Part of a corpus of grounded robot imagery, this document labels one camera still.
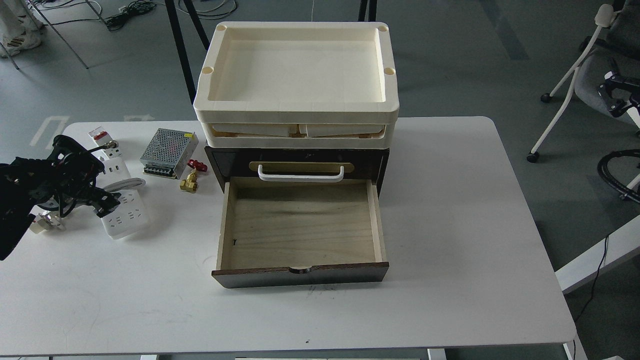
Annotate white side table edge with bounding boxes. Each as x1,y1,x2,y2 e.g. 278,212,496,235
555,215,640,294

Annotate brass valve red handle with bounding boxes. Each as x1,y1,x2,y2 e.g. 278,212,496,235
179,159,208,193

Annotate black floor cables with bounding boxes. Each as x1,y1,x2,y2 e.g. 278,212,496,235
25,0,238,32

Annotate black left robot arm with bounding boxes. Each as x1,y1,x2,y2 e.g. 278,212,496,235
0,134,120,260

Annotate cream plastic top tray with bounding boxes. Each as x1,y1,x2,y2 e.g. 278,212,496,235
193,22,400,125

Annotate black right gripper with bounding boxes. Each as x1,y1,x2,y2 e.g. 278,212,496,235
599,70,640,119

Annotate metal mesh power supply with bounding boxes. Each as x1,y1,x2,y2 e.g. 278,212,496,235
140,128,199,179

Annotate white red circuit breaker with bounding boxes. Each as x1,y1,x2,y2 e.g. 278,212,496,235
87,126,122,161

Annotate white drawer handle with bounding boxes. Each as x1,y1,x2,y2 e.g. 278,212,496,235
257,164,345,183

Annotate small white metal connector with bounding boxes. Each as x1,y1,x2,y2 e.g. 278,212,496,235
29,210,66,234

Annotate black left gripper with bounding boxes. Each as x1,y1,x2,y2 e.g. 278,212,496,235
30,135,121,218

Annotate cream lower stacked tray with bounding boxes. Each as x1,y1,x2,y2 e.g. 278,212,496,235
201,122,396,150

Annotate white power strip with cable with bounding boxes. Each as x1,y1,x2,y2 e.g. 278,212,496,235
97,157,150,240

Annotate open wooden drawer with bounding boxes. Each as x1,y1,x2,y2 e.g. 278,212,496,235
211,177,390,289

